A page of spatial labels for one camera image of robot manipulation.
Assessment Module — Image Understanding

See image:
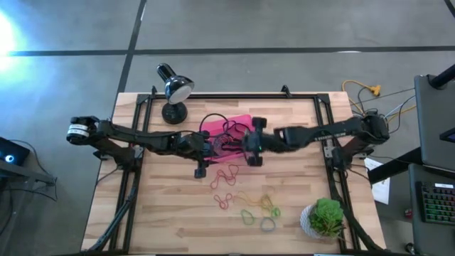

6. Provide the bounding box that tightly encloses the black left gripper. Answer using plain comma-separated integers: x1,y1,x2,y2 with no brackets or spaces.
177,130,215,179

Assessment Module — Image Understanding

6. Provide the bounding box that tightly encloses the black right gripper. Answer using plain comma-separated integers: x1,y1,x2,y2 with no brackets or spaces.
242,116,282,168

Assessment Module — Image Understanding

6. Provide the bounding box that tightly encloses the pink translucent plastic bin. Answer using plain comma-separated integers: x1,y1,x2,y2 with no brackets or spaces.
203,113,257,164

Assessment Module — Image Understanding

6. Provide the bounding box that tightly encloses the yellow thin rubber band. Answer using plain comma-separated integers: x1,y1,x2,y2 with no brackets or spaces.
234,191,266,209
260,193,274,211

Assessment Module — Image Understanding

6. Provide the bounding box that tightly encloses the small red rubber band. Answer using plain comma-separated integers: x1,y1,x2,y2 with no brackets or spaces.
213,193,234,210

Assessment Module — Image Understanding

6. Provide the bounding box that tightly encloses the green wide rubber band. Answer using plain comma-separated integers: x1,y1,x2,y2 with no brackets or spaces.
240,208,256,227

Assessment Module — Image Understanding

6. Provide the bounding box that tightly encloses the grey-blue rubber band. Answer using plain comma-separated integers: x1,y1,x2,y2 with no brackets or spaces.
259,217,277,233

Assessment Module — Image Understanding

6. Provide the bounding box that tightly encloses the black desk lamp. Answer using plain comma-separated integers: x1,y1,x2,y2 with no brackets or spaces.
156,63,196,125

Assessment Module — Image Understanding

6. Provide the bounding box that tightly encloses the succulent in white pot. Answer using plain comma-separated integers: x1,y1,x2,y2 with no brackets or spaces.
299,197,346,240

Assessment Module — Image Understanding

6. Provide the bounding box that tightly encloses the white paper sheet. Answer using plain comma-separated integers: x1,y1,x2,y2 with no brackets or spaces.
364,158,391,206

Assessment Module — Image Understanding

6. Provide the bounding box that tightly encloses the black desk leg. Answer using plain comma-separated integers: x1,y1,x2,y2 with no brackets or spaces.
368,147,424,186

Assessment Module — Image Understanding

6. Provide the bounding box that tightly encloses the grey metal stand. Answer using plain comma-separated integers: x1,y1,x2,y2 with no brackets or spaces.
0,163,58,202

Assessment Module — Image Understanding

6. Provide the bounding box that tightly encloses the black device with blue light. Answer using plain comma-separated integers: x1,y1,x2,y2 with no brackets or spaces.
0,137,31,167

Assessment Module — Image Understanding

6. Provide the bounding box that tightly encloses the grey desk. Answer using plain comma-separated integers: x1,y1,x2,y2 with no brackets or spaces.
408,165,455,256

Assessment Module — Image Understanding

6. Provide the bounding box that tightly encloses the dark grey cart top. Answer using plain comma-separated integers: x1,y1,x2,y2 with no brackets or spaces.
414,73,455,172

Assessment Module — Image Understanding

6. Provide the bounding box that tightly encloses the backlit computer keyboard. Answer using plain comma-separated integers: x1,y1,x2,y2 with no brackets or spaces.
420,181,455,225

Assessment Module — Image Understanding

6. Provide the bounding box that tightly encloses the black pole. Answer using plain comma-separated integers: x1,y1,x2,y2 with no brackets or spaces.
428,63,455,90

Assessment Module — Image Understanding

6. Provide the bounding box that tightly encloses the black left wrist camera cable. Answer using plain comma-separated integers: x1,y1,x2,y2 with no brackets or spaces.
198,112,252,152

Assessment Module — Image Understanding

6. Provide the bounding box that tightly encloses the black aluminium table frame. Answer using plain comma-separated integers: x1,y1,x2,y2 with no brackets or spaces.
108,84,360,256

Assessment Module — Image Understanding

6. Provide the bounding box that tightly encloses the black corrugated cable conduit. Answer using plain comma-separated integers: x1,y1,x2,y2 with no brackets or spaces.
87,177,139,252
330,177,383,252

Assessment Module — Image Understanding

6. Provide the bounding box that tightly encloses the yellow extension cord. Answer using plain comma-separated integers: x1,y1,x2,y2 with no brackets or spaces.
341,80,417,124

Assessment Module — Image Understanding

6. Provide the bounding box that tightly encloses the white cable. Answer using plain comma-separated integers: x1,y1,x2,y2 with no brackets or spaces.
383,95,417,122

